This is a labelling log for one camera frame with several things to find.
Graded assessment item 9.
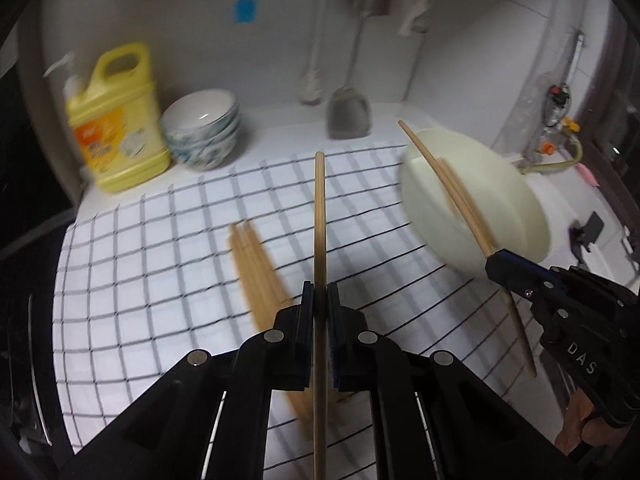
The right human hand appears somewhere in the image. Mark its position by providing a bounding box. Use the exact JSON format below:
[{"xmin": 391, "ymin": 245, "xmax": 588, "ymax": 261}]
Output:
[{"xmin": 554, "ymin": 389, "xmax": 630, "ymax": 455}]

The cream plastic basin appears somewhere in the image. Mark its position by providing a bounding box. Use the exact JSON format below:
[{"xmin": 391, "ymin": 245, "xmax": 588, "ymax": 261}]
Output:
[{"xmin": 399, "ymin": 127, "xmax": 551, "ymax": 278}]

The black white checkered cloth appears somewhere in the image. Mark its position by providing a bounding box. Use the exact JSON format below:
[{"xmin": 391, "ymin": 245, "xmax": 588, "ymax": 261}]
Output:
[{"xmin": 52, "ymin": 144, "xmax": 562, "ymax": 451}]

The bottom floral ceramic bowl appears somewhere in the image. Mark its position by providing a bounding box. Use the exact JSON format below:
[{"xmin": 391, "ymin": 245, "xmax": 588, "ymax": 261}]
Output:
[{"xmin": 167, "ymin": 127, "xmax": 241, "ymax": 171}]

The floral ceramic bowl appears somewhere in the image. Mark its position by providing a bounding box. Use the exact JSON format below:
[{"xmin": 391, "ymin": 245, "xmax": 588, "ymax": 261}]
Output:
[
  {"xmin": 167, "ymin": 127, "xmax": 241, "ymax": 171},
  {"xmin": 160, "ymin": 89, "xmax": 240, "ymax": 138},
  {"xmin": 160, "ymin": 108, "xmax": 240, "ymax": 150}
]

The middle floral ceramic bowl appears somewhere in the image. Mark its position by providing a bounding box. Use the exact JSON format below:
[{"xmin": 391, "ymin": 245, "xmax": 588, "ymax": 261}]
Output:
[{"xmin": 160, "ymin": 108, "xmax": 240, "ymax": 150}]

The steel spatula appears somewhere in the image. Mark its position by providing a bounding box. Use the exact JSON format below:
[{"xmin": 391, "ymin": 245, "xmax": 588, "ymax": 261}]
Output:
[{"xmin": 326, "ymin": 0, "xmax": 371, "ymax": 140}]

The top floral ceramic bowl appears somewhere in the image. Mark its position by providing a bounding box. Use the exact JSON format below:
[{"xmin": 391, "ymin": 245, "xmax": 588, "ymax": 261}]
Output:
[{"xmin": 160, "ymin": 89, "xmax": 240, "ymax": 138}]

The white dish brush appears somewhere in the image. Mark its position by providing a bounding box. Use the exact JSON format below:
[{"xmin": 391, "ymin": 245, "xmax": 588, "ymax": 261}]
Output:
[{"xmin": 298, "ymin": 0, "xmax": 328, "ymax": 106}]

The yellow dish soap bottle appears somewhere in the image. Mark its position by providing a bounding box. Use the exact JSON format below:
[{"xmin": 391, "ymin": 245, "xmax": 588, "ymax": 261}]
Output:
[{"xmin": 64, "ymin": 42, "xmax": 171, "ymax": 194}]

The gas valve with hose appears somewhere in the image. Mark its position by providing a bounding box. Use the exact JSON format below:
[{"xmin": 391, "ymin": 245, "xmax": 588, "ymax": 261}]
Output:
[{"xmin": 516, "ymin": 29, "xmax": 585, "ymax": 176}]

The blue wall sticker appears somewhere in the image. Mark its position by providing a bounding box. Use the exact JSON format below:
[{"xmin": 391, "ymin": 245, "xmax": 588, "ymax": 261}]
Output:
[{"xmin": 233, "ymin": 0, "xmax": 257, "ymax": 24}]

